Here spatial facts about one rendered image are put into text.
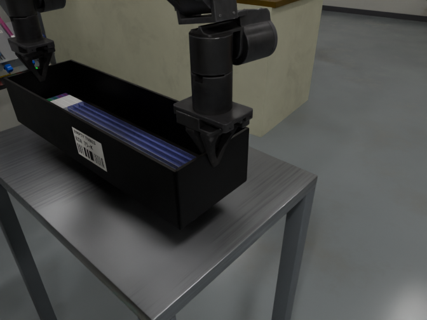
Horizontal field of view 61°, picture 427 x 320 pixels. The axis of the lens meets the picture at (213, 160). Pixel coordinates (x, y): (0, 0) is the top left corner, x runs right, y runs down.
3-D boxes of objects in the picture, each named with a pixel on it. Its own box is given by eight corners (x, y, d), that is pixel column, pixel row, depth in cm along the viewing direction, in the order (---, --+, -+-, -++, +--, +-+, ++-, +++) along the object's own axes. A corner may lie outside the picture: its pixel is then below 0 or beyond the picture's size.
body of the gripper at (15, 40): (35, 40, 90) (27, 9, 85) (56, 49, 84) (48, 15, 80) (9, 46, 86) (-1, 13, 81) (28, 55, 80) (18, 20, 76)
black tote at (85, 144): (17, 121, 89) (2, 77, 83) (80, 99, 99) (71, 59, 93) (180, 230, 57) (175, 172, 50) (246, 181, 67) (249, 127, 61)
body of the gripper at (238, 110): (202, 102, 58) (200, 56, 54) (253, 120, 52) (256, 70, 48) (172, 115, 54) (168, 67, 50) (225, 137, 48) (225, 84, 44)
